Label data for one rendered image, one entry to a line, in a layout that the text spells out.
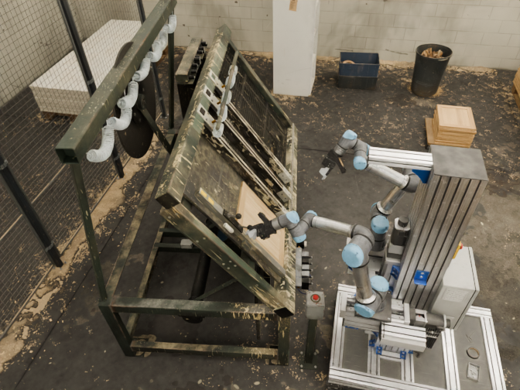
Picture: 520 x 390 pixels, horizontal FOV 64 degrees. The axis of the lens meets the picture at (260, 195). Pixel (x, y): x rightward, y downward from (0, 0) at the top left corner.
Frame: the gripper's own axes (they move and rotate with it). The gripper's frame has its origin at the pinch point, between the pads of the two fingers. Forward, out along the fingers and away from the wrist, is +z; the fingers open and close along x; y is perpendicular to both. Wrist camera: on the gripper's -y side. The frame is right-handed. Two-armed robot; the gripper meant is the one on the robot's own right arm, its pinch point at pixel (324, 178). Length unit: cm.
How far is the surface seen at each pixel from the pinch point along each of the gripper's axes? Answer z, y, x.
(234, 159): 28, 59, -6
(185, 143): 11, 80, 46
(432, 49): -92, -42, -455
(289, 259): 71, -14, -4
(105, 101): 9, 125, 63
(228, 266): 60, 19, 56
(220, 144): 21, 71, 1
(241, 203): 45, 37, 9
